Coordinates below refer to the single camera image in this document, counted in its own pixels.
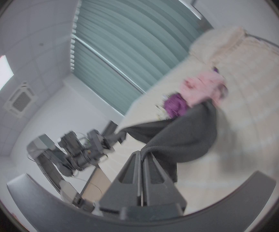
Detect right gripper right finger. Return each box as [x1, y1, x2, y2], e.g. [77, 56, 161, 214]
[142, 152, 187, 214]

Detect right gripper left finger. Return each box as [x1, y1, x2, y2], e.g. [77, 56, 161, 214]
[98, 151, 143, 214]

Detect black T-shirt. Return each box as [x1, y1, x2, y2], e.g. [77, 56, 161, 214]
[116, 100, 219, 182]

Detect bed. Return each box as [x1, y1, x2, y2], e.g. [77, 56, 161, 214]
[120, 27, 279, 214]

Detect white printed garment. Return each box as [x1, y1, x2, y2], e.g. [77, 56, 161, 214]
[155, 103, 171, 119]

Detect blue-green curtain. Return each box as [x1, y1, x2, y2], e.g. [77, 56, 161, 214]
[70, 36, 145, 117]
[73, 0, 215, 66]

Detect purple garment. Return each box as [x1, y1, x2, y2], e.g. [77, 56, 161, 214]
[163, 93, 190, 119]

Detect white ceiling air vent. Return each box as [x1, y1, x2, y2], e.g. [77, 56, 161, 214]
[5, 82, 37, 118]

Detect pink garment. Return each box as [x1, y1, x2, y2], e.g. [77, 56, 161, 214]
[179, 71, 227, 107]

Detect cream pillow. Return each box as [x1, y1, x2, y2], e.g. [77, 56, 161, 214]
[189, 27, 249, 65]

